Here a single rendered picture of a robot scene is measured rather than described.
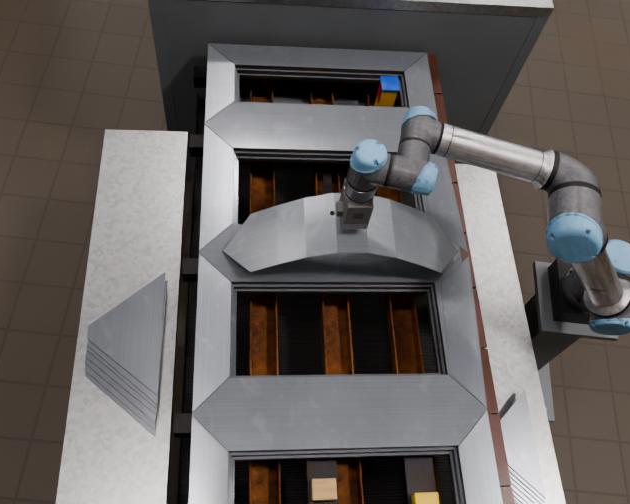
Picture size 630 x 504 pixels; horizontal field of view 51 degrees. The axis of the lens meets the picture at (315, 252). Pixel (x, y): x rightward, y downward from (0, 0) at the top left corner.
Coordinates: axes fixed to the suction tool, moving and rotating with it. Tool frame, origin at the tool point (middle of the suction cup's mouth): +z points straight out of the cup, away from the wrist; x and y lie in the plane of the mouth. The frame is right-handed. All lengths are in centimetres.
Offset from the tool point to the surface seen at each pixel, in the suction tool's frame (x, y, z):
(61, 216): -102, -66, 101
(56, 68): -112, -149, 101
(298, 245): -13.6, 4.4, 2.4
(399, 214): 14.4, -4.5, 2.8
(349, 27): 10, -81, 9
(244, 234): -27.1, -4.0, 10.9
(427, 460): 18, 56, 25
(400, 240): 13.4, 3.7, 2.4
